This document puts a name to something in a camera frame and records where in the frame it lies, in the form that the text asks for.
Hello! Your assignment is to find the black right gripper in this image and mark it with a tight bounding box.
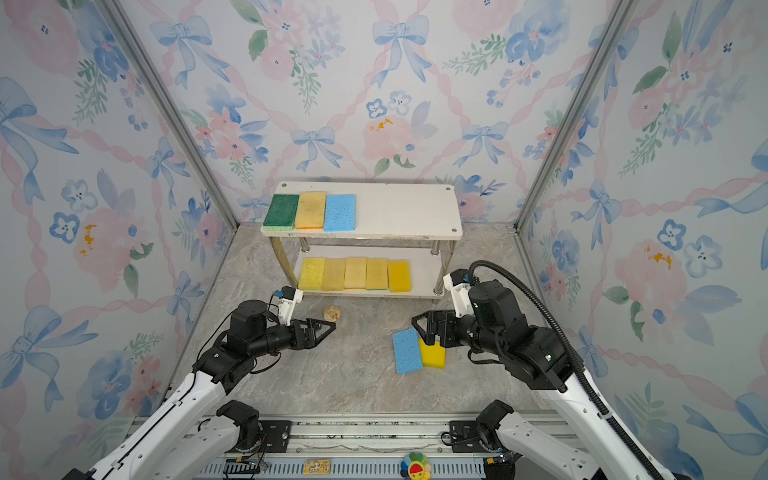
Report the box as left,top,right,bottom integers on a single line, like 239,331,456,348
413,309,507,359

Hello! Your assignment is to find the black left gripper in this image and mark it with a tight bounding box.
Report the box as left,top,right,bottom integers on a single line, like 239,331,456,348
250,318,335,360

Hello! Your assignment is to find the bright yellow foam sponge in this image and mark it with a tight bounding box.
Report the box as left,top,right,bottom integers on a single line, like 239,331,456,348
419,339,446,369

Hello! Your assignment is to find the blue sponge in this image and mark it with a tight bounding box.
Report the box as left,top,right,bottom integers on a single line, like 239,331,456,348
392,329,423,375
323,194,356,233

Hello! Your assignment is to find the bright yellow cellulose sponge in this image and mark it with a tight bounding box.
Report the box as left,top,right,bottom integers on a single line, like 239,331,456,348
299,257,326,291

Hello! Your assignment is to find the pale yellow sponge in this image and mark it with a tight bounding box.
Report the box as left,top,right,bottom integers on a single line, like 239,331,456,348
321,258,346,292
294,191,327,230

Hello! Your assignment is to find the yellow green-backed sponge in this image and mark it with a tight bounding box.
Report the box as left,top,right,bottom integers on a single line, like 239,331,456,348
365,258,389,291

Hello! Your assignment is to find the yellow orange-backed sponge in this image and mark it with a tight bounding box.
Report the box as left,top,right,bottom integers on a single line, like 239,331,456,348
344,257,367,290

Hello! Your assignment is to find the green scouring sponge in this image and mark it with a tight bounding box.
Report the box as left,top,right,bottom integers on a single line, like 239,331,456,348
262,194,299,231

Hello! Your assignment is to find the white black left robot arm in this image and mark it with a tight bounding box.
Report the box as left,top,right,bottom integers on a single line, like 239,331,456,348
65,300,336,479

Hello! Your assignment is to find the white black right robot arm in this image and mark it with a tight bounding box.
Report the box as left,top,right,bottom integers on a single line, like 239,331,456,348
411,275,677,479

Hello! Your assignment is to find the white two-tier metal shelf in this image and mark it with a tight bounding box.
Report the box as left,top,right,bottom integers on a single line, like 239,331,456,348
261,181,463,300

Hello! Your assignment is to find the small yellow tag board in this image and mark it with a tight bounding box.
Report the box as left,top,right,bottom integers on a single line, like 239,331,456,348
302,459,332,476

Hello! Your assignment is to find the colourful round toy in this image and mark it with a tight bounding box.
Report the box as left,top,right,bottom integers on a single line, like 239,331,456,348
400,452,432,480

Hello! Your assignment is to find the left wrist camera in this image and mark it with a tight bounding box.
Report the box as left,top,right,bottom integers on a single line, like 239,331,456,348
272,286,303,326

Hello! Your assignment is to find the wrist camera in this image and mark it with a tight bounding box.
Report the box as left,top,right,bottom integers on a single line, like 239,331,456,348
443,269,474,318
272,286,303,326

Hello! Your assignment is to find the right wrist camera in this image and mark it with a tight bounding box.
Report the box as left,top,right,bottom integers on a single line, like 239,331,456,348
443,269,474,318

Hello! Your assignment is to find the black corrugated cable conduit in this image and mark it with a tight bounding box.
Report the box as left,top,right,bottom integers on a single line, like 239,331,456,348
467,259,667,480

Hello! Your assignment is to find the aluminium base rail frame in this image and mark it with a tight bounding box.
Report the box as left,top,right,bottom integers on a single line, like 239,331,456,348
119,383,631,480

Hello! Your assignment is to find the aluminium right corner post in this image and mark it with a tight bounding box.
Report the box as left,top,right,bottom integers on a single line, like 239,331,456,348
514,0,637,232

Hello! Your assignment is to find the aluminium corner post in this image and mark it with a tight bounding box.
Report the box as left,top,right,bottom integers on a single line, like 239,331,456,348
514,0,637,232
98,0,241,232

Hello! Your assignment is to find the aluminium left corner post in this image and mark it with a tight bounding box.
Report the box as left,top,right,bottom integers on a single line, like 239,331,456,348
98,0,241,232

